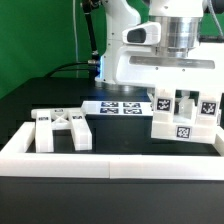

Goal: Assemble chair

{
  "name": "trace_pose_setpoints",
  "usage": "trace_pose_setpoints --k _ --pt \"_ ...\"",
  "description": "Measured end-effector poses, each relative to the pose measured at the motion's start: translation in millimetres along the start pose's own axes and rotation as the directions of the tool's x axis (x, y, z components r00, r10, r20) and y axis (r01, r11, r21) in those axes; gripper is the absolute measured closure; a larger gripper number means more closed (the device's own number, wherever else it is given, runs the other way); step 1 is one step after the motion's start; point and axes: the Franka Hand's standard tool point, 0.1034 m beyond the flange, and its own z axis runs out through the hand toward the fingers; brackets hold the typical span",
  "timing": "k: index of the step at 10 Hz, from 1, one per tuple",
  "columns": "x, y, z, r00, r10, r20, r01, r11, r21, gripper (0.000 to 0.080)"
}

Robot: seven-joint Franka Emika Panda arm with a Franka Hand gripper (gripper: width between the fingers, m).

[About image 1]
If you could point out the white chair back frame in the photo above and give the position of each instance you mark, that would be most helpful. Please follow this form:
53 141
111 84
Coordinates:
58 119

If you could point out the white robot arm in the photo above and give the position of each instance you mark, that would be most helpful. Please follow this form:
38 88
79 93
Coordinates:
187 14

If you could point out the white U-shaped fence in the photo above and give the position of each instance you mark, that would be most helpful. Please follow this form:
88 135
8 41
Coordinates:
15 160

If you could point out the white chair seat part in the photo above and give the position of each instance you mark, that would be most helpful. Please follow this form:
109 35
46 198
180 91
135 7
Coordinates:
182 126

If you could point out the white marker sheet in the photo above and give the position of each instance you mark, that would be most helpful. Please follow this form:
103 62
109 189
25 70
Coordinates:
117 108

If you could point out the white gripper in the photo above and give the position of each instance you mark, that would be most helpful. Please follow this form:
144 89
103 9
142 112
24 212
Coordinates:
163 55

